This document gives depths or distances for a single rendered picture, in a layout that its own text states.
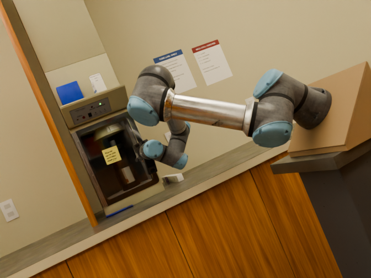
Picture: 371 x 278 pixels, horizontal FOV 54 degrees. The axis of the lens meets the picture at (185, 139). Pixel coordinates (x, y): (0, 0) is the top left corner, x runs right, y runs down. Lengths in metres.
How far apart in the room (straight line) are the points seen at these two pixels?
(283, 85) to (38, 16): 1.28
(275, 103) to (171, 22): 1.52
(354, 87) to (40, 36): 1.44
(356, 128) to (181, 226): 0.85
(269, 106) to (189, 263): 0.84
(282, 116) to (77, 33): 1.20
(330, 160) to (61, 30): 1.41
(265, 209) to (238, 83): 1.08
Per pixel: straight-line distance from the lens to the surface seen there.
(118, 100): 1.83
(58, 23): 2.00
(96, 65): 1.94
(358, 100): 1.23
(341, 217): 1.36
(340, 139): 1.19
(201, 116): 1.17
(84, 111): 1.81
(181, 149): 1.55
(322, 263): 2.01
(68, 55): 1.95
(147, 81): 1.23
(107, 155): 1.85
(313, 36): 3.03
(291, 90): 1.24
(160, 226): 1.64
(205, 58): 2.55
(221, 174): 1.67
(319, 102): 1.29
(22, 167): 2.30
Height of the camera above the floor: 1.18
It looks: 1 degrees down
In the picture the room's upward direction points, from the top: 23 degrees counter-clockwise
